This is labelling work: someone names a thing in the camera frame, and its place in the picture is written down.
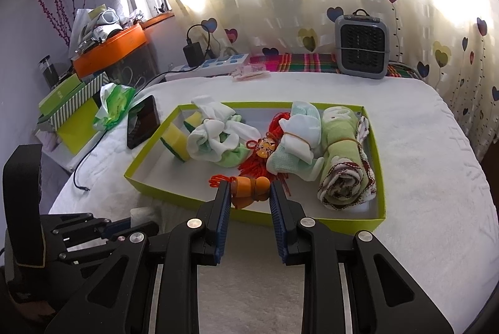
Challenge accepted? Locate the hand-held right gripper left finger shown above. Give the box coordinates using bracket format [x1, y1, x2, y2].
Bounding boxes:
[45, 180, 233, 334]

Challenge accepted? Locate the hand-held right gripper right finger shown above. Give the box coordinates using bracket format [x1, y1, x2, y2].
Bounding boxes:
[268, 180, 455, 334]

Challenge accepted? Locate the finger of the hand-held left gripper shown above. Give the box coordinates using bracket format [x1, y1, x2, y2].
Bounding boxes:
[56, 221, 160, 272]
[41, 212, 118, 241]

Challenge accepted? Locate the orange gourd ornament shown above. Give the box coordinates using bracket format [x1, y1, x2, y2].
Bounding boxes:
[209, 174, 271, 210]

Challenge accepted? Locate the shallow lime green box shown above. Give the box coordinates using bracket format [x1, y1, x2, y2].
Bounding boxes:
[124, 103, 386, 233]

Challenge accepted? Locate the red tassel mask ornament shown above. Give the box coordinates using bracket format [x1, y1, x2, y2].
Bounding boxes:
[238, 112, 297, 183]

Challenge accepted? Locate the white and green socks bundle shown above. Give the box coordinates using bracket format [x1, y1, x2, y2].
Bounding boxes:
[187, 96, 260, 168]

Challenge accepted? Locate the yellow sponge green scrub pad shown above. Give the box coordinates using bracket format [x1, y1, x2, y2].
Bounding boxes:
[160, 124, 190, 162]
[183, 111, 204, 132]

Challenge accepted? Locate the white and mint socks bundle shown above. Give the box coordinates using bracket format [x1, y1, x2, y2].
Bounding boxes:
[266, 101, 325, 183]

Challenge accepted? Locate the green towel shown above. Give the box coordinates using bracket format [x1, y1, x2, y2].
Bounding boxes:
[317, 106, 377, 211]

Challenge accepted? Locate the striped gift box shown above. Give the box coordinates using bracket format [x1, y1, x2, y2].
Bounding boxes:
[39, 72, 109, 128]

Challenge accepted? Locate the green tissue pack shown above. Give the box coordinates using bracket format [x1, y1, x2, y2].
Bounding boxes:
[93, 83, 137, 132]

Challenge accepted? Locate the dark glass jar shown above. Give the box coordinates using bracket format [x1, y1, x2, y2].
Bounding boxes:
[38, 54, 59, 89]

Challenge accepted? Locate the small clear plastic packet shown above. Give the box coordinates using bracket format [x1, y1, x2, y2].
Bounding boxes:
[230, 63, 271, 79]

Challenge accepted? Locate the white blue power strip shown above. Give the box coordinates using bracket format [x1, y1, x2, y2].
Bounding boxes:
[166, 53, 250, 81]

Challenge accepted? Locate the plaid cloth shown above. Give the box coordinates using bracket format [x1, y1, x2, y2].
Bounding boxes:
[249, 53, 422, 79]

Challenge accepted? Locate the black power adapter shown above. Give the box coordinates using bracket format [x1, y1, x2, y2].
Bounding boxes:
[183, 42, 203, 68]

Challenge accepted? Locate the orange storage box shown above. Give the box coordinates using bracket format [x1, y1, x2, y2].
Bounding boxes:
[72, 23, 148, 78]

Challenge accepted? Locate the orange shelf with clutter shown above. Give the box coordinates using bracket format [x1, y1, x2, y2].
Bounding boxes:
[68, 5, 145, 58]

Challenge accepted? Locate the grey portable heater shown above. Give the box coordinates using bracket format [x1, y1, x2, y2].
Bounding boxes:
[334, 9, 390, 79]

